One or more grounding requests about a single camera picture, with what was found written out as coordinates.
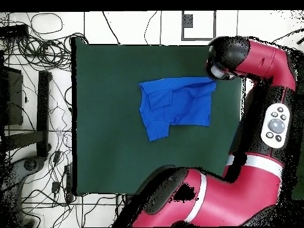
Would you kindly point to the black power strip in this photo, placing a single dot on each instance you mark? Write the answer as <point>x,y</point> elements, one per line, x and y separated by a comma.
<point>14,30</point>
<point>68,182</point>

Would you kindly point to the black box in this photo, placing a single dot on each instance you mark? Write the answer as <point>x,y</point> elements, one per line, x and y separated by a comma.
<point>11,95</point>

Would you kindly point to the black power adapter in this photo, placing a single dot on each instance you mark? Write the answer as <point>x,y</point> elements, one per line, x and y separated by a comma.
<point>57,156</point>
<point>55,187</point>

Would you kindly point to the green cloth on side table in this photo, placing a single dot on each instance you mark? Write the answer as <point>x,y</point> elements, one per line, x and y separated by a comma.
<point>299,180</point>

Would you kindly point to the blue printed t-shirt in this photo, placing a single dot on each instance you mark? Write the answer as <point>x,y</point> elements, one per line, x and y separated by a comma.
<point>185,106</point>

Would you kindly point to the gray office chair base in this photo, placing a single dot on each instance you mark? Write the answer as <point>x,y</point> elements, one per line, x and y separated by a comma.
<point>30,164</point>

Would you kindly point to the dark square floor tag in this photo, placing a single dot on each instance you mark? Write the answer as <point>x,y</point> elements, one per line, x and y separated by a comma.
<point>187,21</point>

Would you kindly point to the dark green table cloth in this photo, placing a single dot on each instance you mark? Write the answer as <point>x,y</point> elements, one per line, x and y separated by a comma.
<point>106,142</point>

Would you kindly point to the black stand frame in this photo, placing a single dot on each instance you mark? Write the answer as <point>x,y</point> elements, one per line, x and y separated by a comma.
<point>43,106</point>

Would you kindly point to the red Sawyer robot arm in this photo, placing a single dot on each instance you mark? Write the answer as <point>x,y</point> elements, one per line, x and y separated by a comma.
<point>237,194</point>

